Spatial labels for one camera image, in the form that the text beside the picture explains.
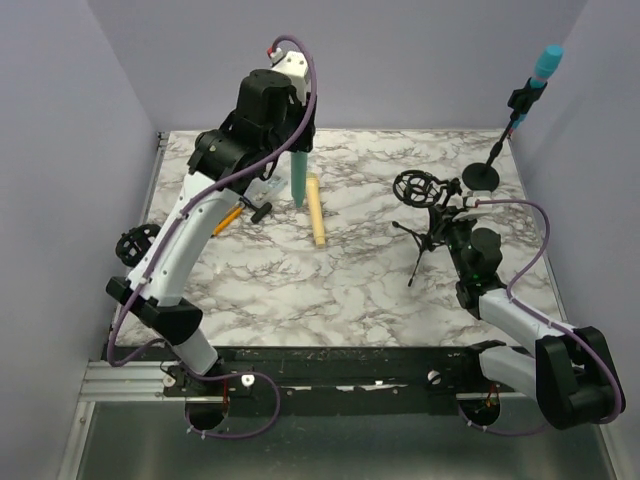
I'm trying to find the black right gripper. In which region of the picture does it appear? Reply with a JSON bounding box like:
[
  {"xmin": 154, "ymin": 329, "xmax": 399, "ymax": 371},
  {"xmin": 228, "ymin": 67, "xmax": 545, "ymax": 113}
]
[{"xmin": 431, "ymin": 204, "xmax": 481, "ymax": 279}]

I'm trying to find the black tripod shock mount stand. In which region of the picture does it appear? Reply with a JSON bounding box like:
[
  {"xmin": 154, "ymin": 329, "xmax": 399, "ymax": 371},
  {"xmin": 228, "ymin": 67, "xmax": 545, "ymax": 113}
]
[{"xmin": 391, "ymin": 169, "xmax": 464, "ymax": 287}]

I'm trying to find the mint green microphone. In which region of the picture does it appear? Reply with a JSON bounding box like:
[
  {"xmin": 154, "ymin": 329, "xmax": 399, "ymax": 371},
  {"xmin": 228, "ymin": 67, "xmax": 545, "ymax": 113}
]
[{"xmin": 290, "ymin": 151, "xmax": 308, "ymax": 208}]

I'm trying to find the cream yellow microphone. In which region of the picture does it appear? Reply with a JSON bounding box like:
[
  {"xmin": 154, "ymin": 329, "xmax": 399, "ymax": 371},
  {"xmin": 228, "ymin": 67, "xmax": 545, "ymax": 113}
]
[{"xmin": 306, "ymin": 173, "xmax": 326, "ymax": 247}]

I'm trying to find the black shock mount desk stand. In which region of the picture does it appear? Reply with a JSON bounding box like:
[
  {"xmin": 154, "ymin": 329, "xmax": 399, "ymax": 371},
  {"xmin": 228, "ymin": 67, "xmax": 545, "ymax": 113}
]
[{"xmin": 115, "ymin": 223, "xmax": 161, "ymax": 268}]

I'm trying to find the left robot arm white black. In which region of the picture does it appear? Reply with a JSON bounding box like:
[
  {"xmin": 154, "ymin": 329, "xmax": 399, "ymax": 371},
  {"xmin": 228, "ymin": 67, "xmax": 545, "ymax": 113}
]
[{"xmin": 106, "ymin": 65, "xmax": 317, "ymax": 395}]

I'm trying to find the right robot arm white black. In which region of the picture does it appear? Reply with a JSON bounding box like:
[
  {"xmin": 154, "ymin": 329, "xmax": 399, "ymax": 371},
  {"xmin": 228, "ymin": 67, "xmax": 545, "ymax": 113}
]
[{"xmin": 427, "ymin": 206, "xmax": 626, "ymax": 430}]

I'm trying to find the black round base mic stand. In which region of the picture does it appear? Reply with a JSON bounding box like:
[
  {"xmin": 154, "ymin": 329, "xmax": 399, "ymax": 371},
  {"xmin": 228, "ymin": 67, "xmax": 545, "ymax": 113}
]
[{"xmin": 462, "ymin": 76, "xmax": 548, "ymax": 192}]

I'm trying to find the blue microphone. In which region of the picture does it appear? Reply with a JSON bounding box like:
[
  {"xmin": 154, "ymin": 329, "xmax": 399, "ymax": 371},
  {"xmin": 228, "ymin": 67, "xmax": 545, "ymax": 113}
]
[{"xmin": 513, "ymin": 45, "xmax": 564, "ymax": 129}]

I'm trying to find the clear plastic screw organizer box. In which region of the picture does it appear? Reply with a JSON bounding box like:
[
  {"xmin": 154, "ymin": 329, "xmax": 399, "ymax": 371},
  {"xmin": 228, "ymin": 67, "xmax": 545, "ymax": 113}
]
[{"xmin": 244, "ymin": 174, "xmax": 288, "ymax": 203}]

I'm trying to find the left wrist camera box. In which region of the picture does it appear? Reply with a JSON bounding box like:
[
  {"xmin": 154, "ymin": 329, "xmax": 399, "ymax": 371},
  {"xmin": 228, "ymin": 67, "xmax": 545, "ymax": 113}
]
[{"xmin": 267, "ymin": 47, "xmax": 310, "ymax": 105}]

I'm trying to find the black T-handle tool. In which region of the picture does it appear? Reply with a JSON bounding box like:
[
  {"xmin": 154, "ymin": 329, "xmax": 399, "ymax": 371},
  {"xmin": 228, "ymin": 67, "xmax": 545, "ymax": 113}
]
[{"xmin": 240, "ymin": 196, "xmax": 273, "ymax": 224}]

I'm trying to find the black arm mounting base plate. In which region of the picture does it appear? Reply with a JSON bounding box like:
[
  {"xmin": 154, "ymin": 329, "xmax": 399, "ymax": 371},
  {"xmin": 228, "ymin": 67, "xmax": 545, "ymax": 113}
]
[{"xmin": 103, "ymin": 342, "xmax": 500, "ymax": 428}]

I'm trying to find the aluminium extrusion rail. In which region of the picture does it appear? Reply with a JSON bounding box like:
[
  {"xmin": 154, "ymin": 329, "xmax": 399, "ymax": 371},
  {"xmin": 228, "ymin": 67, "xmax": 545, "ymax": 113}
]
[{"xmin": 79, "ymin": 361, "xmax": 177, "ymax": 402}]

